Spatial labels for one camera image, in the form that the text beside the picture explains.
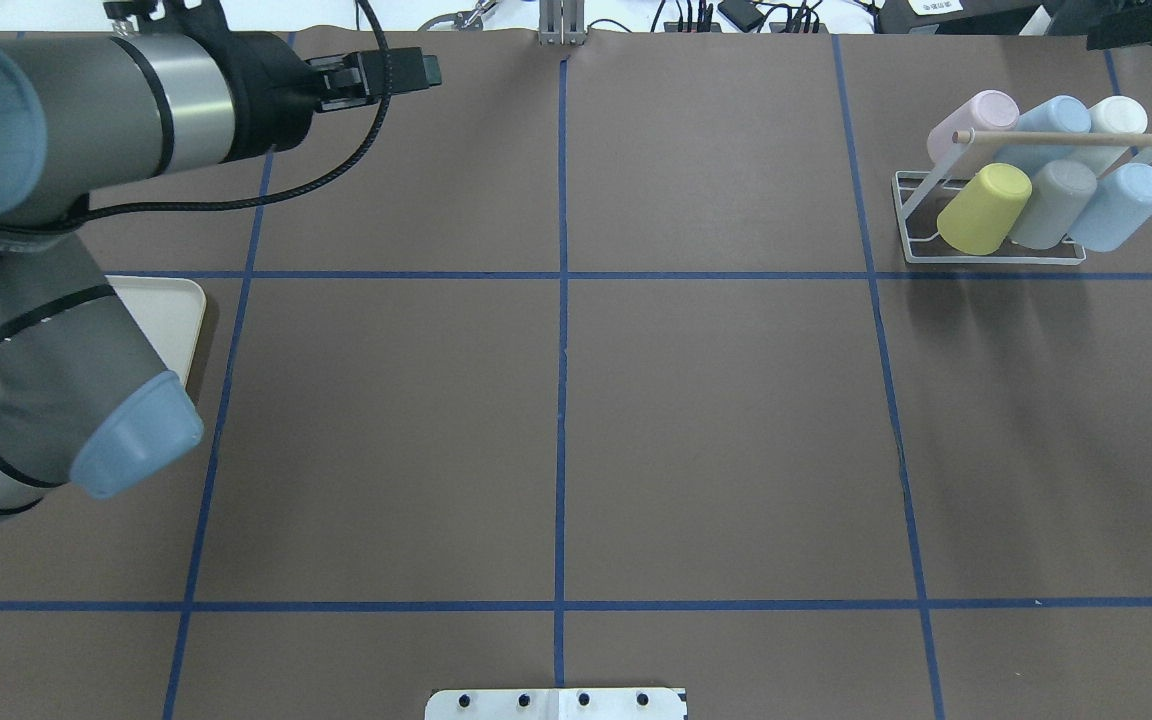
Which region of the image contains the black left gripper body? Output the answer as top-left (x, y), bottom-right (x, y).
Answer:
top-left (104, 1), bottom-right (378, 165)

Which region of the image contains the pink plastic cup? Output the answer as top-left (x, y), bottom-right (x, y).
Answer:
top-left (925, 88), bottom-right (1021, 179)

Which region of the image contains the yellow plastic cup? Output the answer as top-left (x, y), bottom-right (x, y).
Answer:
top-left (935, 162), bottom-right (1030, 258)

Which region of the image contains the light blue plastic cup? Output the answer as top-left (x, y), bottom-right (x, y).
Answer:
top-left (993, 94), bottom-right (1092, 176)
top-left (1068, 161), bottom-right (1152, 252)

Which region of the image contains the grey plastic cup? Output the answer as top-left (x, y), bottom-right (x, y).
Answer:
top-left (1007, 159), bottom-right (1098, 251)

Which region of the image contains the white plastic cup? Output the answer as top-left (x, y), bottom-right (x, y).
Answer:
top-left (1068, 94), bottom-right (1149, 177)

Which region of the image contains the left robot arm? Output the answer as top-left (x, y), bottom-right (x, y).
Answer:
top-left (0, 1), bottom-right (442, 524)

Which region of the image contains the metal reacher grabber stick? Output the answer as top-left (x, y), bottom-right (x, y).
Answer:
top-left (417, 1), bottom-right (499, 32)

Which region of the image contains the beige plastic tray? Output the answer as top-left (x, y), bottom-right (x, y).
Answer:
top-left (108, 275), bottom-right (207, 386)

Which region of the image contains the aluminium frame post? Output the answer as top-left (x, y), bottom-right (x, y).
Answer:
top-left (538, 0), bottom-right (588, 46)

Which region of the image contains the white wire cup rack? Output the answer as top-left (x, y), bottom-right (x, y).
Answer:
top-left (890, 129), bottom-right (1152, 266)

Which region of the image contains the white pedestal base plate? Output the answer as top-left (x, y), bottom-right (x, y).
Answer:
top-left (424, 687), bottom-right (689, 719)

